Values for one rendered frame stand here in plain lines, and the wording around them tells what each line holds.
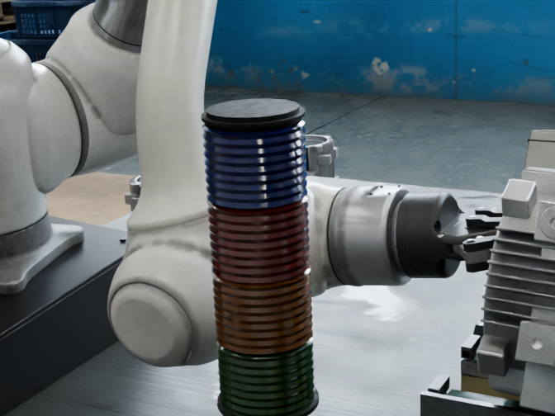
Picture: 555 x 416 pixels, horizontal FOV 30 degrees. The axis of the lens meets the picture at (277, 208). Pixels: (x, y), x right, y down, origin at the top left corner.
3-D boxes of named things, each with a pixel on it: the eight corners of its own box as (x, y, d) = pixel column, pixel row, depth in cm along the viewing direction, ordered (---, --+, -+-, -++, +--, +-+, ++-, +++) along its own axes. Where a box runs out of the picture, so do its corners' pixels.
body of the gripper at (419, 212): (385, 208, 87) (493, 205, 82) (419, 182, 94) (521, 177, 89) (396, 292, 88) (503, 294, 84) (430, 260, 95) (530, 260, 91)
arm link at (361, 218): (362, 174, 97) (423, 172, 94) (376, 267, 99) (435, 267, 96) (321, 201, 89) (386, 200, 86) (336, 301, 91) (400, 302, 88)
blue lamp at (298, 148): (324, 186, 62) (322, 113, 61) (278, 215, 57) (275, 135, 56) (238, 178, 65) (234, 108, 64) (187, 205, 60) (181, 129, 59)
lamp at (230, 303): (329, 324, 65) (326, 257, 64) (286, 363, 60) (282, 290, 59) (245, 310, 68) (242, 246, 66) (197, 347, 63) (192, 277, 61)
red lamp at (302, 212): (326, 257, 64) (324, 186, 62) (282, 290, 59) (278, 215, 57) (242, 246, 66) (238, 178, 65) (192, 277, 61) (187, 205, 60)
